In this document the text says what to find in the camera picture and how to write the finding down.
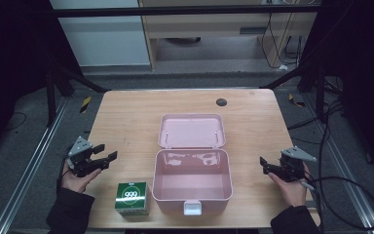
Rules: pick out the person's right hand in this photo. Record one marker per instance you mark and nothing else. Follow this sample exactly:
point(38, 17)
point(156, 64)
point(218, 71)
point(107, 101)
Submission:
point(292, 191)

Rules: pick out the aluminium floor rail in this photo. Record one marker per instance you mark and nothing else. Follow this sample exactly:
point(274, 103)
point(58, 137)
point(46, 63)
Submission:
point(29, 169)
point(344, 175)

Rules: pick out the yellow black striped tape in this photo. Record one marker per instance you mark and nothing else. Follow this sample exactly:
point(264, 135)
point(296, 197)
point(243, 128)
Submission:
point(85, 104)
point(296, 101)

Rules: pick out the black horizontal frame bar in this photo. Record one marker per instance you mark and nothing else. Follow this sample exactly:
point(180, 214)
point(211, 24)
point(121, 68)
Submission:
point(175, 11)

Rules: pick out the white cabinet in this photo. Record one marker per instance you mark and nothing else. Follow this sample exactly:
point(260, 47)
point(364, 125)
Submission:
point(104, 39)

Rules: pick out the black metal stand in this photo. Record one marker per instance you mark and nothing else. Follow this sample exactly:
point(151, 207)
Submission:
point(320, 94)
point(50, 97)

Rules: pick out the pink plastic storage box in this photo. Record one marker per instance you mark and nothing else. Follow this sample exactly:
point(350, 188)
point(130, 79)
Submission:
point(191, 182)

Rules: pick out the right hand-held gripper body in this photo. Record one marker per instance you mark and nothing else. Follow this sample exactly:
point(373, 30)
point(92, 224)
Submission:
point(293, 162)

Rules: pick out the white plug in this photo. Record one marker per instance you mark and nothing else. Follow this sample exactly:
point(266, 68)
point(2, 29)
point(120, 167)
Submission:
point(283, 67)

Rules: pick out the person's left hand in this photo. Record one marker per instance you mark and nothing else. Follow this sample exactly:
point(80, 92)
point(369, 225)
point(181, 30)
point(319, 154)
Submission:
point(76, 183)

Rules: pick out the dark curtain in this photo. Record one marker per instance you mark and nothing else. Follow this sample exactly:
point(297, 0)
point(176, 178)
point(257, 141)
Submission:
point(357, 65)
point(13, 48)

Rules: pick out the light wooden desk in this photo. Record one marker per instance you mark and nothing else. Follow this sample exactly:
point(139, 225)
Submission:
point(207, 27)

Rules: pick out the green and white carton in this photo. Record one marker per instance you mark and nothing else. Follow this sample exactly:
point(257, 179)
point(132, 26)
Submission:
point(131, 198)

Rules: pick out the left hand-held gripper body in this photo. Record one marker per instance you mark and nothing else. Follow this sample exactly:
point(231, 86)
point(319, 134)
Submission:
point(79, 148)

